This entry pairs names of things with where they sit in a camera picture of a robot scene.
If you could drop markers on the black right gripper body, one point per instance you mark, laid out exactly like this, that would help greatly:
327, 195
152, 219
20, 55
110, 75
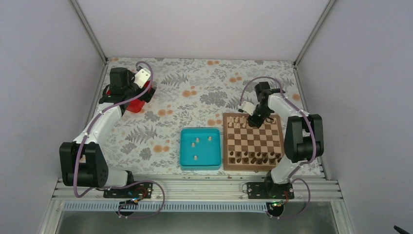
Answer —
264, 111

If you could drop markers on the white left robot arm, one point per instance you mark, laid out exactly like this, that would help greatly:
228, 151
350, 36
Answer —
82, 161

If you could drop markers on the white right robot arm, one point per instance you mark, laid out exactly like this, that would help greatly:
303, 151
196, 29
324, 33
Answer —
303, 140

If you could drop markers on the wooden chess board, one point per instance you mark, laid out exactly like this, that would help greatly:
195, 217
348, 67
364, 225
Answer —
267, 138

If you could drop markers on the dark chess pieces row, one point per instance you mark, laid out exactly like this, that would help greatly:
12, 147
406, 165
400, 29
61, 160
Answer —
253, 158

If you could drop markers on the red plastic tray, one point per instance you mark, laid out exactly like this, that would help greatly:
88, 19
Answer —
137, 103

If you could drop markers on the floral table mat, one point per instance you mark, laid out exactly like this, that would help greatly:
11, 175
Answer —
189, 93

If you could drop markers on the teal plastic tray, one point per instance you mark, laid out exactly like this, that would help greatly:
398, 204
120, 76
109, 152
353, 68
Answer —
200, 149

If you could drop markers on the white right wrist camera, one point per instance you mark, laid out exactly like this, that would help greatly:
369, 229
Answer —
247, 107

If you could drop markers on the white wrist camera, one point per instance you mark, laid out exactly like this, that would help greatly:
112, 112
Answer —
247, 107
141, 77

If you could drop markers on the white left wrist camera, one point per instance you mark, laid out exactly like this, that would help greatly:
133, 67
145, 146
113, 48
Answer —
141, 77

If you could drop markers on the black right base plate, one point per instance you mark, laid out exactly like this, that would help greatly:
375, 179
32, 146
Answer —
263, 190

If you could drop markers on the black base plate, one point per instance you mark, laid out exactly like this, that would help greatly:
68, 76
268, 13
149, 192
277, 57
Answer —
138, 191
263, 190

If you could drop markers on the aluminium front rail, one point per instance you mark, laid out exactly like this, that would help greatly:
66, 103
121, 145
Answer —
215, 190

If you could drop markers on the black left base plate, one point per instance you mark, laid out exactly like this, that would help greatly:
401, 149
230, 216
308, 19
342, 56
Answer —
138, 191

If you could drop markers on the aluminium corner post left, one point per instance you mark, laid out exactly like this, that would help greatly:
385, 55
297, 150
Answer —
89, 31

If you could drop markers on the aluminium corner post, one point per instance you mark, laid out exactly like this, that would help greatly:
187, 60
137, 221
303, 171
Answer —
89, 31
326, 11

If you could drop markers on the aluminium corner post right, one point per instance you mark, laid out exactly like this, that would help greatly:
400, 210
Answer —
326, 11

